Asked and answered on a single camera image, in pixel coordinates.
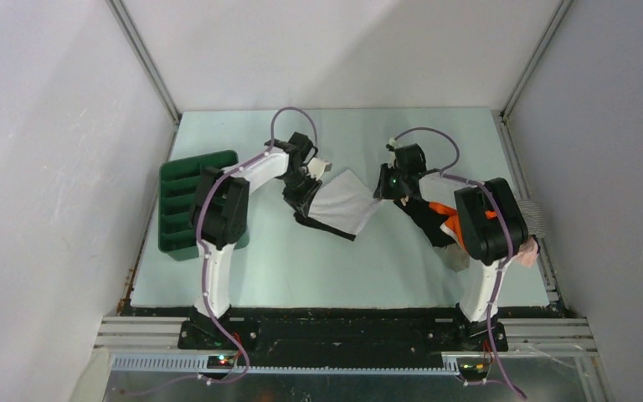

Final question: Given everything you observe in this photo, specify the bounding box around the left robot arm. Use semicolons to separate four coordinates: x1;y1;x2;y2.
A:
190;132;327;349

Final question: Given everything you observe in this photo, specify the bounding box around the black underwear beige waistband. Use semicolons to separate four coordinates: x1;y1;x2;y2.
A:
394;198;455;247

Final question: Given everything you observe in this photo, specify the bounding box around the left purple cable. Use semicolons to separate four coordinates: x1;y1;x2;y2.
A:
132;106;320;396

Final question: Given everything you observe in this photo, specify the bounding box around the grey underwear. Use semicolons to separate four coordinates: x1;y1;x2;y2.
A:
434;244;471;272

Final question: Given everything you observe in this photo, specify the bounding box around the green divided tray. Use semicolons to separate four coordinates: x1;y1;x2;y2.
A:
157;150;239;261

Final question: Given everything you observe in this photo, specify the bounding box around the orange underwear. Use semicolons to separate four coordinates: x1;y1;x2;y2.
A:
429;202;466;250

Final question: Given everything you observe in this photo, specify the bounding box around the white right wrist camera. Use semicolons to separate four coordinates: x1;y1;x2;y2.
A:
386;137;399;168

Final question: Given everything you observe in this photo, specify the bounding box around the white underwear black trim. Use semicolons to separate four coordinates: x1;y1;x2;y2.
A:
294;169;382;241

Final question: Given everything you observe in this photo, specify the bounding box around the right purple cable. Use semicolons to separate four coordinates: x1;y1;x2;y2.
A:
394;126;527;400

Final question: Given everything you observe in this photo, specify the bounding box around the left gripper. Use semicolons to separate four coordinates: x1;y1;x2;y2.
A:
280;168;322;217

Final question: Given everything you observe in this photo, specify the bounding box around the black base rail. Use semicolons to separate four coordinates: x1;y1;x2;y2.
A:
177;307;508;369

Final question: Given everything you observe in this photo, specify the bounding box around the pale pink underwear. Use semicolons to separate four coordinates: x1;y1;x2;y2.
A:
512;235;540;268

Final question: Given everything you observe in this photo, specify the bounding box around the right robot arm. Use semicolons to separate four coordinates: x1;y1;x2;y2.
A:
373;142;536;350

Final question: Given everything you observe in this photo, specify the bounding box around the purple cable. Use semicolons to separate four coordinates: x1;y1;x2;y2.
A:
132;106;320;396
394;126;527;400

